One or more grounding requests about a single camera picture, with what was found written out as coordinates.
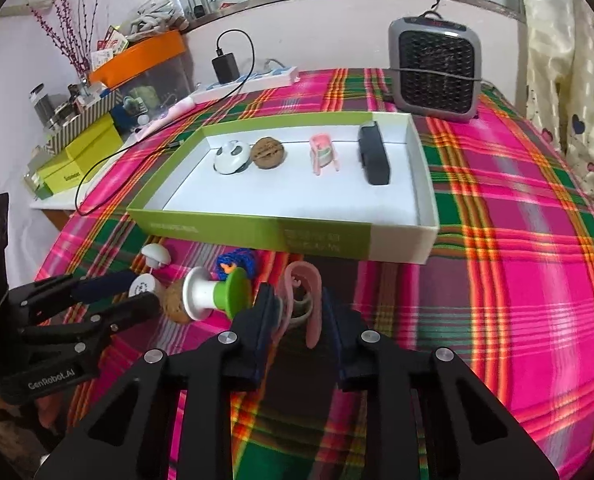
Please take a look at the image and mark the white round cap jar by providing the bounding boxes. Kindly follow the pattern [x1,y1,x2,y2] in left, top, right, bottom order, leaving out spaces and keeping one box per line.
[130,274,157,297]

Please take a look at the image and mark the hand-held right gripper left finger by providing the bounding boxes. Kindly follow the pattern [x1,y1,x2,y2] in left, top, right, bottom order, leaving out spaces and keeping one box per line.
[34,282,285,480]

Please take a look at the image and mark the blue toy pack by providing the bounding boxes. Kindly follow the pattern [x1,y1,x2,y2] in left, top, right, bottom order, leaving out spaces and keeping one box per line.
[110,95,150,133]

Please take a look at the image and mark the glass jar with black lid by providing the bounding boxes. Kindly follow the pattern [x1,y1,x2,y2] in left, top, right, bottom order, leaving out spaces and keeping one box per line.
[30,84,55,128]

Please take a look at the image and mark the yellow-green box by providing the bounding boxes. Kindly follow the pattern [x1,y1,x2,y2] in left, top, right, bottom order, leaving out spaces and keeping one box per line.
[37,112,128,196]

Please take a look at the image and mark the black charger adapter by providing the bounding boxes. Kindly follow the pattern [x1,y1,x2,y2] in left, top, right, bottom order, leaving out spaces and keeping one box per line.
[212,49,240,85]

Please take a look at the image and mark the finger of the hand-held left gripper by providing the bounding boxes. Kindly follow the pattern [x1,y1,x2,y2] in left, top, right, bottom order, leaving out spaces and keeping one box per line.
[16,292,162,361]
[8,269,139,328]

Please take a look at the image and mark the white shelf board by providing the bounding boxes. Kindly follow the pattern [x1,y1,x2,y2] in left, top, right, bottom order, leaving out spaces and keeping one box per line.
[30,190,78,211]

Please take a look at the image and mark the cream curtain with hearts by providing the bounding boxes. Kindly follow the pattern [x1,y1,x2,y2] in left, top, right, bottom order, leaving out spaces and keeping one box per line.
[517,0,594,211]

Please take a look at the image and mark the white mushroom-shaped plug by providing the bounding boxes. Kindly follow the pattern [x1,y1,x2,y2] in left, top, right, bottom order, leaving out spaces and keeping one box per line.
[141,243,172,269]

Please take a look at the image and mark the brown walnut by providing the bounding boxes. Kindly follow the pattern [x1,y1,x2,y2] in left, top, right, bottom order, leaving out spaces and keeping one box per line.
[163,280,190,324]
[253,137,285,171]

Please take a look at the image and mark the green white spool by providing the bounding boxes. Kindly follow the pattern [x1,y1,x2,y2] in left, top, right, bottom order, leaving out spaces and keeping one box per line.
[182,266,253,322]

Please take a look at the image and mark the light green pouch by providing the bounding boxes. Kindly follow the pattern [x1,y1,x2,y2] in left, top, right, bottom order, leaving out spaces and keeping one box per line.
[127,85,160,111]

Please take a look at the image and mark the coloured paper packets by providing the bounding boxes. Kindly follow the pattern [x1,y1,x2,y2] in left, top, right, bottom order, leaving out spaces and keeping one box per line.
[91,25,130,68]

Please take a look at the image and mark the black charger cable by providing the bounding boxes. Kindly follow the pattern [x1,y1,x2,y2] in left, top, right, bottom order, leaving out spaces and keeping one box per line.
[76,30,256,217]

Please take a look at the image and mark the black rectangular device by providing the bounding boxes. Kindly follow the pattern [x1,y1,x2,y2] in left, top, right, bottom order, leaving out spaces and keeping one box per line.
[358,121,392,187]

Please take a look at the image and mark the blue cord with orange beads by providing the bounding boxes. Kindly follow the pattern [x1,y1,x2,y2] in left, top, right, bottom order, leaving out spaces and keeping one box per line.
[216,249,258,281]

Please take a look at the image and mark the chevron patterned box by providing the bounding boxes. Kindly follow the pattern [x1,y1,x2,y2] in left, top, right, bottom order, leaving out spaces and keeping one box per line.
[44,92,123,156]

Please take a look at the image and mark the pink white tube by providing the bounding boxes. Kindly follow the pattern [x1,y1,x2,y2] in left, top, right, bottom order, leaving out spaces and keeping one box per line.
[132,97,198,138]

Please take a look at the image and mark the grey space heater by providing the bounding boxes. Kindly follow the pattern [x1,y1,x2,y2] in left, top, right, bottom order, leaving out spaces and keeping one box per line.
[388,10,482,123]

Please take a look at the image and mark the purple flower branches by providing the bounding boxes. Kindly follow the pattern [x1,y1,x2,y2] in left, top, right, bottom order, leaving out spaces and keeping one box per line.
[27,0,108,83]

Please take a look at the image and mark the white power strip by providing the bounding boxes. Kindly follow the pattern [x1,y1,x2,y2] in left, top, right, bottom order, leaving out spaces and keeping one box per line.
[193,66,300,106]

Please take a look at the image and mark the green white cardboard box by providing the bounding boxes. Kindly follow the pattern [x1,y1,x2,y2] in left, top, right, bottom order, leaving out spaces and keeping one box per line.
[126,111,440,265]

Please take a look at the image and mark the white panda-shaped gadget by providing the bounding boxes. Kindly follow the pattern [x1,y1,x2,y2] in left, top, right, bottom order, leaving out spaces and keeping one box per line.
[213,140,253,177]

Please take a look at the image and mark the pink clip with grey pad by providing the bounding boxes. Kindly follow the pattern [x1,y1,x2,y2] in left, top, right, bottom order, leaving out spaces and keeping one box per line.
[308,132,343,177]
[272,260,324,351]

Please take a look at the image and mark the clear bin with orange lid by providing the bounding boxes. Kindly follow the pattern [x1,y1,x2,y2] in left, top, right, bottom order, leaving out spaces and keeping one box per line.
[90,30,193,116]

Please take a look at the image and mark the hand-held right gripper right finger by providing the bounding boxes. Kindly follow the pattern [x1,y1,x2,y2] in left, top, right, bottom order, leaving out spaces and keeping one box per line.
[321,286,560,480]

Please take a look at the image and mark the plastic bag of white items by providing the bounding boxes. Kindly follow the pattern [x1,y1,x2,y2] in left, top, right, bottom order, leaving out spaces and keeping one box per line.
[127,0,188,36]

